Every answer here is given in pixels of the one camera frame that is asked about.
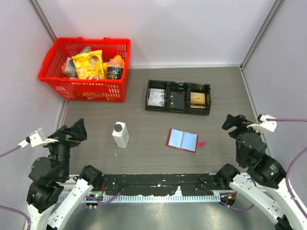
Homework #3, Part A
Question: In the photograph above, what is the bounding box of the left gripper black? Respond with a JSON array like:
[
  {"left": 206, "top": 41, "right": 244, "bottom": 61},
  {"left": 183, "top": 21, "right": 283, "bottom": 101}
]
[{"left": 44, "top": 117, "right": 87, "bottom": 178}]

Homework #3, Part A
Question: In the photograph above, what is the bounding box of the red leather card holder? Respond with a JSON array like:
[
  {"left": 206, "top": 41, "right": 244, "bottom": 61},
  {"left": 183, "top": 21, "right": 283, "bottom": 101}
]
[{"left": 165, "top": 128, "right": 206, "bottom": 153}]

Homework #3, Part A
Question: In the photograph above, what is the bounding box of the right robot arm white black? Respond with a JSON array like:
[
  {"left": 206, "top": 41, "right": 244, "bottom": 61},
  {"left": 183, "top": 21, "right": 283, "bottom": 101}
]
[{"left": 216, "top": 114, "right": 307, "bottom": 230}]

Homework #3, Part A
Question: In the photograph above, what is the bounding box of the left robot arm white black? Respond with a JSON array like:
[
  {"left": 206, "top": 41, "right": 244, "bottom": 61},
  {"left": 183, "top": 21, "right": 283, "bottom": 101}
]
[{"left": 26, "top": 118, "right": 103, "bottom": 230}]

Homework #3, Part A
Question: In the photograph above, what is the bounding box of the gold VIP cards stack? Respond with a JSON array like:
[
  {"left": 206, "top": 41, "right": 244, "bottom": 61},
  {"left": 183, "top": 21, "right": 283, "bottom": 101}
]
[{"left": 190, "top": 92, "right": 206, "bottom": 109}]

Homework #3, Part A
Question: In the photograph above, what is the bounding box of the black VIP cards stack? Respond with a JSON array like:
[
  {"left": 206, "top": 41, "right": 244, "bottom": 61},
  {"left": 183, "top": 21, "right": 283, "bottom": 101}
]
[{"left": 170, "top": 91, "right": 185, "bottom": 109}]

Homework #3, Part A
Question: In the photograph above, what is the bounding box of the black three-compartment card tray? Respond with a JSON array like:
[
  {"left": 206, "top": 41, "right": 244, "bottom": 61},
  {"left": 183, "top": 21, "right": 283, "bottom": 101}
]
[{"left": 145, "top": 80, "right": 212, "bottom": 115}]

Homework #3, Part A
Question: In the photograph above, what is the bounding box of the silver VIP cards stack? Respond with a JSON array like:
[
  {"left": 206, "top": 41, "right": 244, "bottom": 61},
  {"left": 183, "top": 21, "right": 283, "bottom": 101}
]
[{"left": 147, "top": 88, "right": 165, "bottom": 107}]

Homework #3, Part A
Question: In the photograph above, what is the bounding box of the white plastic bottle black cap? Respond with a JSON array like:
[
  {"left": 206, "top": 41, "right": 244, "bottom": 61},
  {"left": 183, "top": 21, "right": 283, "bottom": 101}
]
[{"left": 112, "top": 122, "right": 130, "bottom": 149}]

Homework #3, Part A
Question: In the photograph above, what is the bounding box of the blue and white small box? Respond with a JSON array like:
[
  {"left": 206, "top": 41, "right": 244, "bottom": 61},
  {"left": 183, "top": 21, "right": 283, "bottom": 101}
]
[{"left": 62, "top": 57, "right": 77, "bottom": 77}]

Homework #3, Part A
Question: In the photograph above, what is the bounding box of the yellow snack bag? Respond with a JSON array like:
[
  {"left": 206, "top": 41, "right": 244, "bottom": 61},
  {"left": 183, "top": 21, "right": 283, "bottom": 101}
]
[{"left": 72, "top": 50, "right": 105, "bottom": 80}]

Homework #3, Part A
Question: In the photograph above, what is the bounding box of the black instant noodle cup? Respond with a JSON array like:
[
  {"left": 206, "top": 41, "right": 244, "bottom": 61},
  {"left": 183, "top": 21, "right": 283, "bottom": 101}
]
[{"left": 107, "top": 66, "right": 124, "bottom": 80}]

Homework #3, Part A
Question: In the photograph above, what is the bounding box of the orange snack bag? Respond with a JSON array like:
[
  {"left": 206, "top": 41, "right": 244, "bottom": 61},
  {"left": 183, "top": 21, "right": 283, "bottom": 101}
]
[{"left": 108, "top": 55, "right": 125, "bottom": 68}]

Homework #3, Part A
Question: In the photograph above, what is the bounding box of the red plastic shopping basket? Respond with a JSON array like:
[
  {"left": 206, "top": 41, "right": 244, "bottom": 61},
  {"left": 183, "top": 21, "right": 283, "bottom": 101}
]
[{"left": 38, "top": 37, "right": 131, "bottom": 103}]

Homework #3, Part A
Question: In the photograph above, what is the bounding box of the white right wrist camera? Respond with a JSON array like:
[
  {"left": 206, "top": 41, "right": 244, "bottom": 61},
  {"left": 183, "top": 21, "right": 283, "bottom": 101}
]
[{"left": 247, "top": 114, "right": 277, "bottom": 134}]

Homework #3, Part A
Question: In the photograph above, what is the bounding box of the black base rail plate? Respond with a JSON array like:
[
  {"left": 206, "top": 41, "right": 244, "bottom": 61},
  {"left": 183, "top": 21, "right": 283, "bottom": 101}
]
[{"left": 102, "top": 173, "right": 230, "bottom": 196}]

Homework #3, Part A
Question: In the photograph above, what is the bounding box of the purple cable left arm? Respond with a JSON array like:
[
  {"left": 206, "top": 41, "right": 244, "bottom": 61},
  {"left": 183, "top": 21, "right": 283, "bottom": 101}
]
[{"left": 0, "top": 143, "right": 120, "bottom": 230}]

